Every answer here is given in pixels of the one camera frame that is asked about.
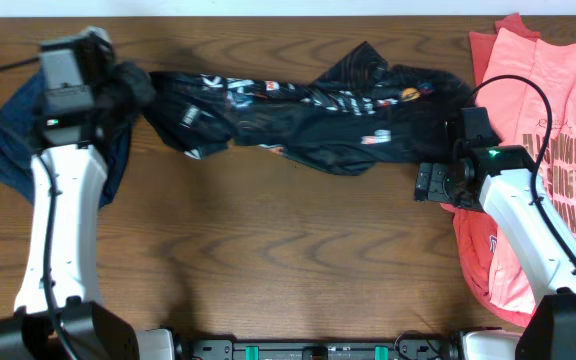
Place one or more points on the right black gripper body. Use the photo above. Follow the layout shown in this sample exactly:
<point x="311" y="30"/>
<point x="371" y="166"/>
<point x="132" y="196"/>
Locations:
<point x="441" y="181"/>

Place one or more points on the black printed cycling jersey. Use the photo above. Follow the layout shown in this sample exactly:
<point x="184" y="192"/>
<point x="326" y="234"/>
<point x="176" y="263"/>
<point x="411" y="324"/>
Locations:
<point x="359" y="113"/>

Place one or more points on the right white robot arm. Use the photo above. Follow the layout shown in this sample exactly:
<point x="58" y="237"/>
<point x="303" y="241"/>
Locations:
<point x="502" y="182"/>

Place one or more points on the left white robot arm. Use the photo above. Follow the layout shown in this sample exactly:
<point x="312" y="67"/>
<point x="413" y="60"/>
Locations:
<point x="58" y="311"/>

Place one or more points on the coral red t-shirt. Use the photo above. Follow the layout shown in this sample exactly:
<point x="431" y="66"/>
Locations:
<point x="476" y="232"/>

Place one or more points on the light pink printed t-shirt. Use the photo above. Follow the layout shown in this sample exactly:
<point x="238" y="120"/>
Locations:
<point x="531" y="101"/>

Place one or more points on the folded navy blue garment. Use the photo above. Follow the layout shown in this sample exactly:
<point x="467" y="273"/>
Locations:
<point x="15" y="159"/>

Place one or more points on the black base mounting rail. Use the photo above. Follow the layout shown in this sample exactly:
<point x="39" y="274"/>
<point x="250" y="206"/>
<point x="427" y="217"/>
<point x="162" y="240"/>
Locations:
<point x="318" y="350"/>

